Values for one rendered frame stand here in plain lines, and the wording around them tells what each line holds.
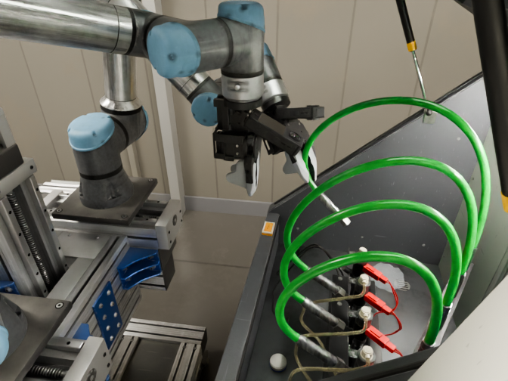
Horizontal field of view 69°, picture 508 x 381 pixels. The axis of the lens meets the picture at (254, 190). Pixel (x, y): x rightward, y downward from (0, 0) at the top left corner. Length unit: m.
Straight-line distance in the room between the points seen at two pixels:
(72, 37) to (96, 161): 0.48
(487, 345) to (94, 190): 0.95
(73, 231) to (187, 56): 0.78
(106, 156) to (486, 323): 0.91
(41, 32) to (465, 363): 0.64
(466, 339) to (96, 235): 0.98
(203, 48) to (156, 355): 1.41
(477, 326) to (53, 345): 0.74
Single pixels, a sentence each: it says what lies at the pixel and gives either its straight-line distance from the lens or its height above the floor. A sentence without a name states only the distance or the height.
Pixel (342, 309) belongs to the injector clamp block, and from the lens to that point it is 0.88.
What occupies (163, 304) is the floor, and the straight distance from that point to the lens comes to 2.20.
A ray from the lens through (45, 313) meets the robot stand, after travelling 0.88.
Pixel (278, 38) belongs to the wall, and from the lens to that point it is 2.24.
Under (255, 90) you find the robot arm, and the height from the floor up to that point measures 1.44.
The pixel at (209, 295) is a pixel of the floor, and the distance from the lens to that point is 2.20.
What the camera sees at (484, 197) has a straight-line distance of 0.78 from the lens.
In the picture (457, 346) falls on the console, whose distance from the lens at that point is 0.43.
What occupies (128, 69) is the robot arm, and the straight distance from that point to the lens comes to 1.10.
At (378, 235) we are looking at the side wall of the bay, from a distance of 1.20.
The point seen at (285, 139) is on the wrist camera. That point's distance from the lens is 0.68.
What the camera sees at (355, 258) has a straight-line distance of 0.51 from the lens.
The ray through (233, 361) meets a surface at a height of 0.95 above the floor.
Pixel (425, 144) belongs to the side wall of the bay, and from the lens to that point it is 1.05.
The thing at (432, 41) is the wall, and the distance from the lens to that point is 2.32.
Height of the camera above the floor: 1.64
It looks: 33 degrees down
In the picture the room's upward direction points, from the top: straight up
